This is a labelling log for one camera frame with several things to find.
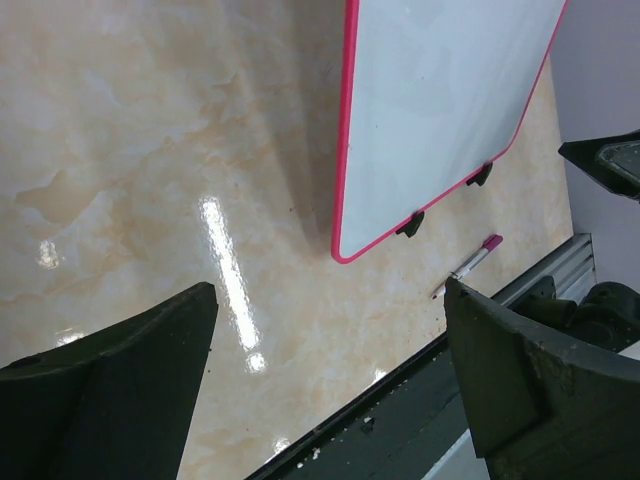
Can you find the black whiteboard clip foot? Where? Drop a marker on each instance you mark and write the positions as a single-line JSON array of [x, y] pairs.
[[481, 176], [410, 228]]

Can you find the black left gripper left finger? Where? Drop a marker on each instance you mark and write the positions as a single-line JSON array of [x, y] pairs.
[[116, 404]]

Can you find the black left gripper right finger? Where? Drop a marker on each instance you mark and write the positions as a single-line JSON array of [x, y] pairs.
[[547, 390]]

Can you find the aluminium rail with black base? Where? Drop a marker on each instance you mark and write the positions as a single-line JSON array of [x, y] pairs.
[[412, 424]]

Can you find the pink framed whiteboard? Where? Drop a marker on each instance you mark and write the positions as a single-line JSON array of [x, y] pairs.
[[431, 92]]

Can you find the pink capped marker pen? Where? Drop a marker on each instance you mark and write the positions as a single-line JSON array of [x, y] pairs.
[[490, 244]]

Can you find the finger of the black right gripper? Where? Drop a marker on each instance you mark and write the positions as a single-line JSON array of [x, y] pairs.
[[612, 162]]

